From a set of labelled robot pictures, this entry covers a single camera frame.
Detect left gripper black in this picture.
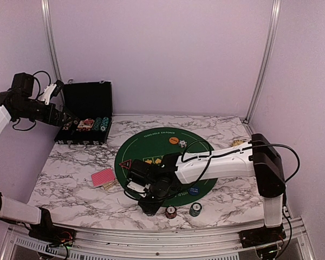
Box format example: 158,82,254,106
14,99,75,126

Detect blue small blind button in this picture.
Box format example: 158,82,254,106
187,186,200,196

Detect black red triangle dealer button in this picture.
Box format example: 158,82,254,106
119,159,132,170

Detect orange big blind button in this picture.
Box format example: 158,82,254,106
169,137,179,145

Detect blue white chip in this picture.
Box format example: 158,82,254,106
178,140,187,148

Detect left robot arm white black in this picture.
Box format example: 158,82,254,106
0,123,59,241

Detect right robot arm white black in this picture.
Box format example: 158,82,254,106
134,134,286,243

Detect card decks in case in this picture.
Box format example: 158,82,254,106
76,119,95,132

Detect black poker chip case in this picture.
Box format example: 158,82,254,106
54,81,113,145

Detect green chip row in case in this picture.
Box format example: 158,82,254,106
92,117,102,131

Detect round green poker mat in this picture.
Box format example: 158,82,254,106
114,127,217,207

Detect brown black chip stack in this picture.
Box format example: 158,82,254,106
165,206,177,219

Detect teal chip row in case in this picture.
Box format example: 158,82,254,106
100,117,109,132

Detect teal black chip stack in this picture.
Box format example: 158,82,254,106
189,203,202,217

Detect red backed card deck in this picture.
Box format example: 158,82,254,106
91,168,116,187

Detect woven bamboo tray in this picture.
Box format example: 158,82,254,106
231,139,245,147

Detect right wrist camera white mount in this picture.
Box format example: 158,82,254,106
124,159,154,193

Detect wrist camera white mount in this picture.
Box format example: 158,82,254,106
38,80,64,105
124,159,154,193

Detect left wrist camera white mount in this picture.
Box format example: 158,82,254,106
38,80,64,105

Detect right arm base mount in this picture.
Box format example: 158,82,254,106
239,225,287,248

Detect left aluminium frame post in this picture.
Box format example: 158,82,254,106
41,0,62,80

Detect aluminium frame post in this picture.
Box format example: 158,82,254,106
244,0,282,125
41,0,62,80

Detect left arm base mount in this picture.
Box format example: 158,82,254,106
29,226,76,246

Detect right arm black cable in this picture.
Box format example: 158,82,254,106
181,139,301,184

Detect front aluminium rail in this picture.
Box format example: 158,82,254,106
0,217,316,259

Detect right aluminium frame post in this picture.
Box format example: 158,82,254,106
244,0,282,125

